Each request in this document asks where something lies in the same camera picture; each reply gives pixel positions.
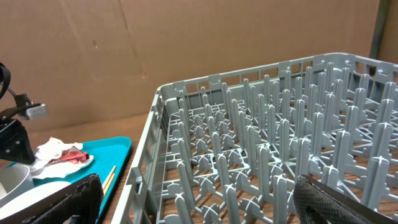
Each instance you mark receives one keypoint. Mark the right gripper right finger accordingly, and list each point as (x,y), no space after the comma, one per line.
(316,203)

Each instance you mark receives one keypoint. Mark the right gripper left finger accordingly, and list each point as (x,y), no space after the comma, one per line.
(79,202)

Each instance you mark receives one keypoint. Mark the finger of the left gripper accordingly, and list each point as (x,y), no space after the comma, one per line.
(15,144)

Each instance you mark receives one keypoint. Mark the white napkin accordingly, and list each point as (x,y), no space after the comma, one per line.
(53,149)

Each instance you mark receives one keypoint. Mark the red foil wrapper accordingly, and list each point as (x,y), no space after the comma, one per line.
(73,155)

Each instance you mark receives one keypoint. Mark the grey dishwasher rack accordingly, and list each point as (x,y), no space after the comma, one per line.
(230,147)

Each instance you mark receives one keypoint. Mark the right wooden chopstick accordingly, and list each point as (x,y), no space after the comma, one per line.
(107,186)

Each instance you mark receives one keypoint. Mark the wooden chopstick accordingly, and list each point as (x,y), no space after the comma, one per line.
(108,177)
(107,186)

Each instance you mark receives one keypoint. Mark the white paper cup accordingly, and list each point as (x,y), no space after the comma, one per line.
(15,180)

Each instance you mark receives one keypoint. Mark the left wooden chopstick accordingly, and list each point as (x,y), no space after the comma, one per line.
(108,177)

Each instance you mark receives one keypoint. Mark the teal serving tray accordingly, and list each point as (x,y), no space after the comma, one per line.
(107,153)

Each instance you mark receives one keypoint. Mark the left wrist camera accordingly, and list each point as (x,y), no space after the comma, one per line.
(36,112)

